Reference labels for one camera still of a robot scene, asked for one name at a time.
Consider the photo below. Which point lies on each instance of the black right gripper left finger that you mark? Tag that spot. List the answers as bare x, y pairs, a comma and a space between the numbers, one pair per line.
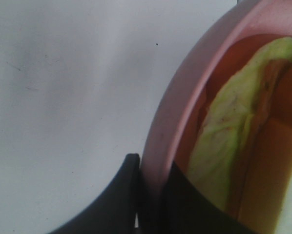
114, 210

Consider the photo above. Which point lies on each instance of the toast sandwich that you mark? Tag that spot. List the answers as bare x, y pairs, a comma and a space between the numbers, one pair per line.
241, 161

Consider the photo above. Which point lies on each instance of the pink plate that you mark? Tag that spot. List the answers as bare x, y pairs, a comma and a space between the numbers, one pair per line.
247, 18

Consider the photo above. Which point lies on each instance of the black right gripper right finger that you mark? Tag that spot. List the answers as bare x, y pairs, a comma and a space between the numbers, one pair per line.
181, 209

